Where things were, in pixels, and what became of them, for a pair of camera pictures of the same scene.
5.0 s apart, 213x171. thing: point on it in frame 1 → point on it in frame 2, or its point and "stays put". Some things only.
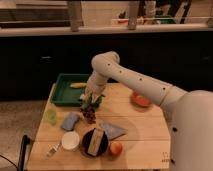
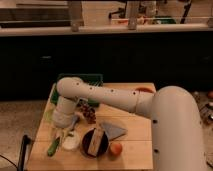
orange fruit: (115, 149) stays put
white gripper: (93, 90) → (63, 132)
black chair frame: (24, 153) stays put
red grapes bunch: (89, 114) stays put
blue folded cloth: (113, 131) stays put
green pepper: (86, 103) → (53, 147)
